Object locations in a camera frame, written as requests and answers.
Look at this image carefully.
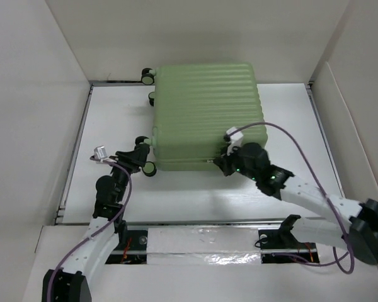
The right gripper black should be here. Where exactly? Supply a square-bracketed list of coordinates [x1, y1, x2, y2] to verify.
[214, 141, 259, 181]

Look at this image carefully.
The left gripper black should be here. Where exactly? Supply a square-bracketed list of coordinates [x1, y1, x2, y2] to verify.
[108, 145, 148, 202]

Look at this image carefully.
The green hard-shell suitcase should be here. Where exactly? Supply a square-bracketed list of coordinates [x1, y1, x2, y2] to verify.
[141, 62, 265, 177]

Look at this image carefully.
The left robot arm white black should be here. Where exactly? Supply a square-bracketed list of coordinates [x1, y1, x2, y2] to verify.
[42, 137, 151, 301]

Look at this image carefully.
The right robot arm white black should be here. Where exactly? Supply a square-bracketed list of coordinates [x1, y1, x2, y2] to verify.
[212, 143, 378, 265]

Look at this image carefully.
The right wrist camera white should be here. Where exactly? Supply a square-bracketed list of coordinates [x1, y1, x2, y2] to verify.
[224, 126, 244, 155]

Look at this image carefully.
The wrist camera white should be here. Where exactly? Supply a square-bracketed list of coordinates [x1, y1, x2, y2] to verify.
[89, 145, 109, 162]
[224, 126, 244, 155]

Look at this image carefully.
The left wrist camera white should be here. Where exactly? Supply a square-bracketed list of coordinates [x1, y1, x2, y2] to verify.
[89, 145, 109, 162]

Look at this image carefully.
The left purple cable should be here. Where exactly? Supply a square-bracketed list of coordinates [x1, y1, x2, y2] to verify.
[49, 155, 133, 302]

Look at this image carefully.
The metal rail with foam strip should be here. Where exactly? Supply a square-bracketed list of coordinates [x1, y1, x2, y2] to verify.
[105, 225, 319, 266]

